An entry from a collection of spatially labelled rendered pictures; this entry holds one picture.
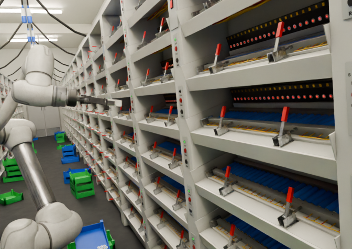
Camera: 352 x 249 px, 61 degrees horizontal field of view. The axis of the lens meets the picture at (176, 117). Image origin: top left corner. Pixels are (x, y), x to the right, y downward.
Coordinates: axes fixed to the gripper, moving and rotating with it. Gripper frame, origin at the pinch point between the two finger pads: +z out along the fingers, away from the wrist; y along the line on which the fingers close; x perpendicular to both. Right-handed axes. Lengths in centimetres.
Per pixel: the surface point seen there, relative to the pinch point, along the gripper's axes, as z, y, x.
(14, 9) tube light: -99, -500, 166
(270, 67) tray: 17, 84, 10
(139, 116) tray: 21.7, -30.0, -5.3
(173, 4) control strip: 10, 36, 37
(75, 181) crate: 8, -200, -84
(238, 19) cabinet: 32, 47, 34
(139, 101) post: 20.9, -30.3, 3.2
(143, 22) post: 19, -30, 49
